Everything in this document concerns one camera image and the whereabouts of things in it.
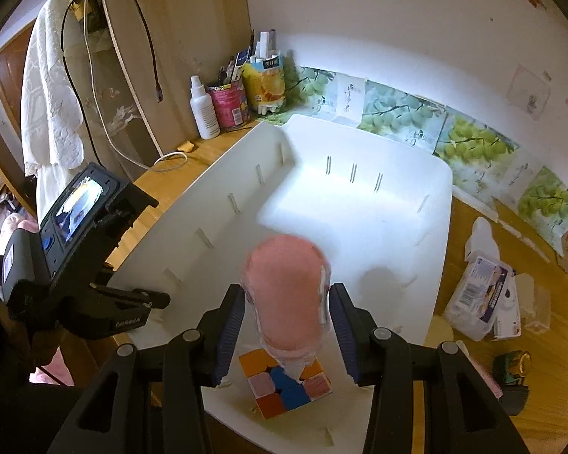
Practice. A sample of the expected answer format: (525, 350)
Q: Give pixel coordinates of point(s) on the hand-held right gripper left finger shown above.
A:
(227, 335)

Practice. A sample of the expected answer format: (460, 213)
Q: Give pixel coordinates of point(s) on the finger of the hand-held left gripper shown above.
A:
(132, 297)

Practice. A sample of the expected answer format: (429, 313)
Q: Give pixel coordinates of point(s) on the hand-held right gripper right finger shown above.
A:
(345, 335)

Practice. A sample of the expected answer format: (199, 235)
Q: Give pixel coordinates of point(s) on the colourful puzzle cube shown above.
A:
(270, 388)

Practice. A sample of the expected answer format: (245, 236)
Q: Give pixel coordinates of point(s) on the pink plastic cup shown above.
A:
(286, 293)

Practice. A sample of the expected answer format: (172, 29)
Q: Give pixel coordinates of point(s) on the white storage box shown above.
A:
(350, 217)

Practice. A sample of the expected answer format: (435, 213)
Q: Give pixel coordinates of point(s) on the clear tissue packet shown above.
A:
(475, 295)

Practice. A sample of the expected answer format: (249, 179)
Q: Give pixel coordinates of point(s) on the green bottle with gold cap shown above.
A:
(513, 364)

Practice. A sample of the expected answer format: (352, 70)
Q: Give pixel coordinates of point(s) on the small yellow eraser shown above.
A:
(185, 146)

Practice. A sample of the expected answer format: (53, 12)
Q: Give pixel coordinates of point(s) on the white lace cloth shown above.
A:
(52, 94)

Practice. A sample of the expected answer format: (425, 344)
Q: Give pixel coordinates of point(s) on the clear plastic box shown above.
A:
(536, 302)

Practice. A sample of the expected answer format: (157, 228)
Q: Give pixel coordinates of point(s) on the wooden door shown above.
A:
(12, 75)

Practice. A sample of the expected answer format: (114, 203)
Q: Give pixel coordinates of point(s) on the white spray bottle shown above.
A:
(204, 111)

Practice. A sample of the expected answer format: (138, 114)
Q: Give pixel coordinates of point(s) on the red tin can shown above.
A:
(227, 106)

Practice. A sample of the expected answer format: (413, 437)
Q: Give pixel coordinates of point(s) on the pens in tin can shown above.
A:
(227, 73)

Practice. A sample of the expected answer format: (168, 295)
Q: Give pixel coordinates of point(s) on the wooden cabinet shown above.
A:
(189, 23)

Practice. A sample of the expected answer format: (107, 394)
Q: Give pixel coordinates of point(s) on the white tubes in carton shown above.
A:
(267, 45)

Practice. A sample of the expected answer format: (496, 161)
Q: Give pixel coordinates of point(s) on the grape print wall poster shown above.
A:
(473, 139)

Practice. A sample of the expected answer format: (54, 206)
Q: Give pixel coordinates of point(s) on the pale paper wall sticker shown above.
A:
(528, 92)

